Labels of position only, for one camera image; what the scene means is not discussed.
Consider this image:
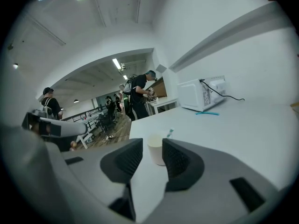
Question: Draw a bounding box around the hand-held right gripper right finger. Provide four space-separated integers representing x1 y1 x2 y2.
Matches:
149 138 280 224

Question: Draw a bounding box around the white microwave oven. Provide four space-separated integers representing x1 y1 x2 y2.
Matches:
177 76 227 112

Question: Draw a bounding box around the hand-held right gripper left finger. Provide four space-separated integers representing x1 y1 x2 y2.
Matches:
45 138 144 224

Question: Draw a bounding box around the black mesh chair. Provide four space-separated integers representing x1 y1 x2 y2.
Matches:
96 101 118 131

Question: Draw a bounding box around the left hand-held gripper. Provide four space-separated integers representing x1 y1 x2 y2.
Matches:
21 109 90 138

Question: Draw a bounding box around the white mug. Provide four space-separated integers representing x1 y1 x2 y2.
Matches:
147 133 168 166

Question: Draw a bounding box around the white side table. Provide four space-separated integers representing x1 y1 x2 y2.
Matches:
148 96 179 115

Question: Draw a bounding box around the black microwave power cable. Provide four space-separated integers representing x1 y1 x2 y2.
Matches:
199 78 246 102

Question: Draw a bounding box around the white cluttered desk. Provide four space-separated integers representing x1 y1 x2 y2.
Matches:
76 114 99 149

